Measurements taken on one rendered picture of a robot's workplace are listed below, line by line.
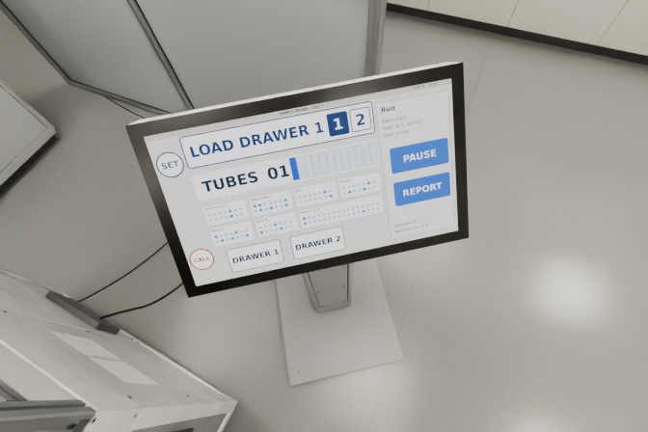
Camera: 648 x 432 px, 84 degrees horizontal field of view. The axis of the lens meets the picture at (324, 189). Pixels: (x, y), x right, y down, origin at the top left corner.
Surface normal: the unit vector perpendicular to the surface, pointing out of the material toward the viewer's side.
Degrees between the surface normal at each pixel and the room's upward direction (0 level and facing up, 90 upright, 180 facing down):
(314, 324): 3
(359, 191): 50
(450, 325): 0
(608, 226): 0
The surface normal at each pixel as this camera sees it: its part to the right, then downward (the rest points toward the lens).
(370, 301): 0.03, -0.51
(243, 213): 0.11, 0.33
